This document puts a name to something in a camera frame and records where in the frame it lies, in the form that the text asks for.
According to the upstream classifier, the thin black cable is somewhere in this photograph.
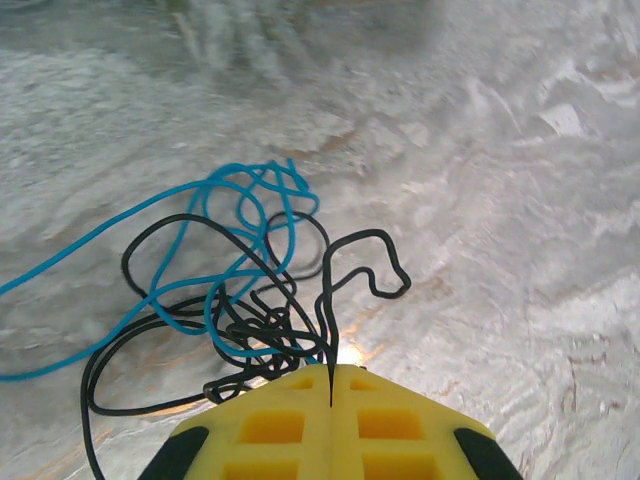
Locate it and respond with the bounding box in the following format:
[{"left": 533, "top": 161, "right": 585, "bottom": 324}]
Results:
[{"left": 79, "top": 212, "right": 414, "bottom": 480}]

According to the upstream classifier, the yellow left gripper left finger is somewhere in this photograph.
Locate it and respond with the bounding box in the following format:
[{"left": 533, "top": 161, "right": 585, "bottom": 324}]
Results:
[{"left": 133, "top": 363, "right": 333, "bottom": 480}]

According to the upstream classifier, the thin blue cable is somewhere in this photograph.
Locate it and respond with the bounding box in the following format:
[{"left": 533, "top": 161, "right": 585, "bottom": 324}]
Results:
[{"left": 0, "top": 158, "right": 321, "bottom": 382}]

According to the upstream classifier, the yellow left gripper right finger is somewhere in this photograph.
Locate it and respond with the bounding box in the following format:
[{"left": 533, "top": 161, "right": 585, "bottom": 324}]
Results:
[{"left": 329, "top": 363, "right": 524, "bottom": 480}]

